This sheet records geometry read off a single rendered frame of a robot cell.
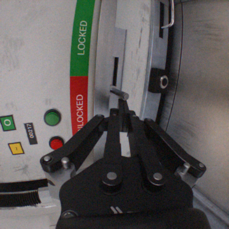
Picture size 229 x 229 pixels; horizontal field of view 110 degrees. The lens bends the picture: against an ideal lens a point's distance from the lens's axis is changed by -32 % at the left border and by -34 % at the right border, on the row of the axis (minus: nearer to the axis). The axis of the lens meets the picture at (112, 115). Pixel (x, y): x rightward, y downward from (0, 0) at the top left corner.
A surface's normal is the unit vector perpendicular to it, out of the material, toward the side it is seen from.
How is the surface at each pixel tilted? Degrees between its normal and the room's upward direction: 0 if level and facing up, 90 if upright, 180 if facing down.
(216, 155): 0
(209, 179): 0
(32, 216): 90
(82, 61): 90
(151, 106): 90
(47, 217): 90
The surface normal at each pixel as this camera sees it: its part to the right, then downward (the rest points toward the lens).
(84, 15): 0.47, 0.38
